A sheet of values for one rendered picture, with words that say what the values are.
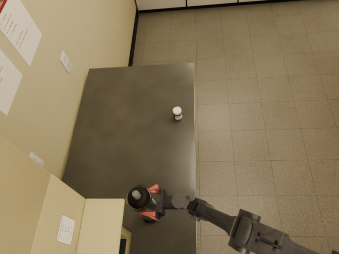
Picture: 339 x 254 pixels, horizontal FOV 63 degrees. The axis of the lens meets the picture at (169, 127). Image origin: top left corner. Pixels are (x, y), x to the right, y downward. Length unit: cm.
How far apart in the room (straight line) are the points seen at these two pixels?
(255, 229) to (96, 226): 42
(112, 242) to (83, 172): 81
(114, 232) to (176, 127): 87
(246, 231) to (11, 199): 56
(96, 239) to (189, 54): 264
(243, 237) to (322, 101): 231
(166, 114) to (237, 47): 186
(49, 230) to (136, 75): 130
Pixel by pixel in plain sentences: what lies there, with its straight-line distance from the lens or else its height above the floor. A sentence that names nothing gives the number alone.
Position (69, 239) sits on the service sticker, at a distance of 79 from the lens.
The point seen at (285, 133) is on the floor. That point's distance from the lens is 268.
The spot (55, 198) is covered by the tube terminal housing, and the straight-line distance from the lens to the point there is 70.
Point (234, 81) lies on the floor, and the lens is 294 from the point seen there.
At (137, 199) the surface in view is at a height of 119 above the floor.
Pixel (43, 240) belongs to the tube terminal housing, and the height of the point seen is 168.
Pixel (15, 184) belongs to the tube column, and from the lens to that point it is 58.
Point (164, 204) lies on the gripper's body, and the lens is 117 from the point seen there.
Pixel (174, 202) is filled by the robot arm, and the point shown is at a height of 121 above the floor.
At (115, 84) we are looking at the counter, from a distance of 181.
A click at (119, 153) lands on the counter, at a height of 94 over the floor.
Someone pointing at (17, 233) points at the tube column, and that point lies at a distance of 60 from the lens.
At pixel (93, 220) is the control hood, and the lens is 83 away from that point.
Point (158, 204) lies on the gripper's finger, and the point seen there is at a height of 115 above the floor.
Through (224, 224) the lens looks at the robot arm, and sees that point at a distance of 90.
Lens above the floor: 226
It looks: 59 degrees down
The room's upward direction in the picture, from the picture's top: 13 degrees counter-clockwise
